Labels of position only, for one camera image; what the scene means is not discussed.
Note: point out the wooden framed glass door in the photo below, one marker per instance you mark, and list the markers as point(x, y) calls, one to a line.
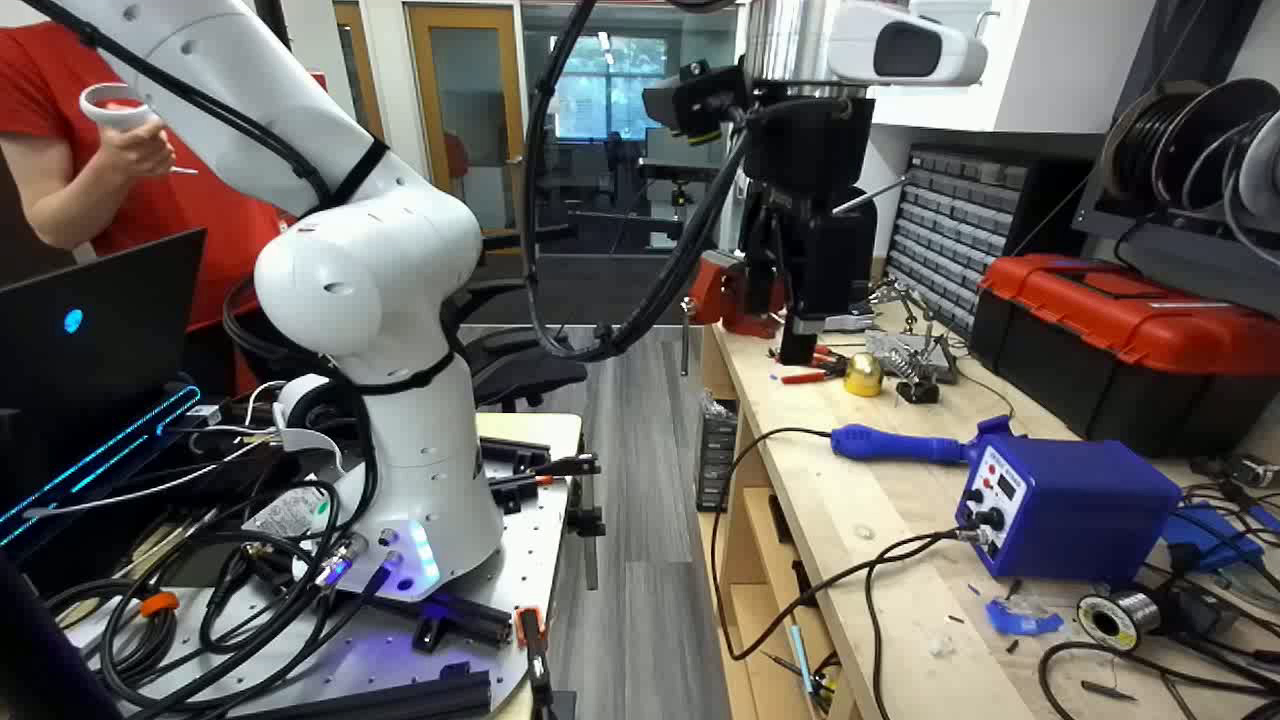
point(467, 122)

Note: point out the brass tip cleaner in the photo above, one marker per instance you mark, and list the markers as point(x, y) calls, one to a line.
point(867, 379)

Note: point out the grey wall shelf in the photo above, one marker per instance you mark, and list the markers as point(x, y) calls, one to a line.
point(1175, 254)

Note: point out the white VR controller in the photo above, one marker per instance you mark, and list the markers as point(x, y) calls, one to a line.
point(107, 103)

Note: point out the red bench vise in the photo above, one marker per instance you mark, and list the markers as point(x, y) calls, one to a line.
point(723, 286)

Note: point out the black office chair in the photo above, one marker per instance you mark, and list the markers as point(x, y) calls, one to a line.
point(515, 353)

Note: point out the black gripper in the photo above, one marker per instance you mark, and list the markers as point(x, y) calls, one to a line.
point(806, 147)

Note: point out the blue tape scrap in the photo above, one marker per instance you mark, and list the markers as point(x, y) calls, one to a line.
point(1020, 623)

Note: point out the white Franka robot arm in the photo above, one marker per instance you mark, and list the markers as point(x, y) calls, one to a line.
point(375, 267)

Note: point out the helping hands stand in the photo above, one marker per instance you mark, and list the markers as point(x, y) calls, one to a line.
point(916, 353)

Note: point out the black laptop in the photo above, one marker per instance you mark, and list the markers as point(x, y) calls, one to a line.
point(95, 334)

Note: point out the black filament spool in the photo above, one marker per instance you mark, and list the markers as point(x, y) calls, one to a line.
point(1235, 132)
point(1152, 140)

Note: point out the blue soldering station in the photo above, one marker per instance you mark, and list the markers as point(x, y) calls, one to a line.
point(1080, 506)

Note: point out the person's bare forearm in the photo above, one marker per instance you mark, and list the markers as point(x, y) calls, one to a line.
point(64, 201)

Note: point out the black power strip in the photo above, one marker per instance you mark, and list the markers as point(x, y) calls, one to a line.
point(718, 463)

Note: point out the red and black toolbox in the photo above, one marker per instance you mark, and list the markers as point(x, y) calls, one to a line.
point(1133, 347)

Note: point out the person's red shirt torso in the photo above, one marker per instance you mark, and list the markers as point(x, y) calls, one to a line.
point(202, 225)

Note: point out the grey parts drawer cabinet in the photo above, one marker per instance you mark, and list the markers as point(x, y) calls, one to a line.
point(953, 240)

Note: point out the person's hand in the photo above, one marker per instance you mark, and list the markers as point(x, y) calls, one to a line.
point(139, 150)

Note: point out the blue iron holder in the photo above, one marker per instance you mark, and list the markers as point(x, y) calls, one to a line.
point(1207, 539)

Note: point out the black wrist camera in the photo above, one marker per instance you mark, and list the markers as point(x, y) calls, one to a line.
point(694, 103)

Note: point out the black table clamp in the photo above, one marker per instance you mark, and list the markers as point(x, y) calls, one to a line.
point(534, 468)

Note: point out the metal robot mounting table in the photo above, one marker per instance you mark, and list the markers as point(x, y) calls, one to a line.
point(534, 532)

